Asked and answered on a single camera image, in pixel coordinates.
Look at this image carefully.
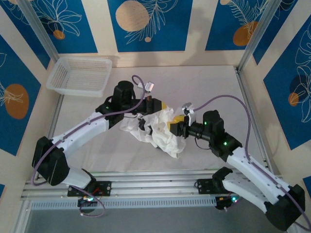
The white t-shirt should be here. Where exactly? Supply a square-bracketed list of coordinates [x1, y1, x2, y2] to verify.
[119, 106, 188, 160]

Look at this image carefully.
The white plastic mesh basket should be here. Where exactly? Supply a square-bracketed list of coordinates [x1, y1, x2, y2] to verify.
[45, 57, 113, 98]

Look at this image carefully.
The aluminium side rail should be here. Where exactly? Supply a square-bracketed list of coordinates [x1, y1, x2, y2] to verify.
[235, 67, 277, 176]
[35, 93, 64, 180]

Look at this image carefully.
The aluminium mounting rail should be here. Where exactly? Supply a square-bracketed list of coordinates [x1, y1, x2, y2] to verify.
[20, 168, 290, 203]

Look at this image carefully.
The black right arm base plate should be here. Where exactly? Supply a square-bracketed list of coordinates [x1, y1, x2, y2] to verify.
[194, 179, 242, 195]

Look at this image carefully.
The grey slotted cable duct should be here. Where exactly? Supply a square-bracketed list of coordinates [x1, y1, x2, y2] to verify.
[30, 196, 218, 211]

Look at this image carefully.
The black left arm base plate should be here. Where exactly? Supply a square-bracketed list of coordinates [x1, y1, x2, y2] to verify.
[67, 181, 112, 197]

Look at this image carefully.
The aluminium frame post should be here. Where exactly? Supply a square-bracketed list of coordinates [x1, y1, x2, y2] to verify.
[237, 0, 287, 73]
[17, 0, 59, 71]

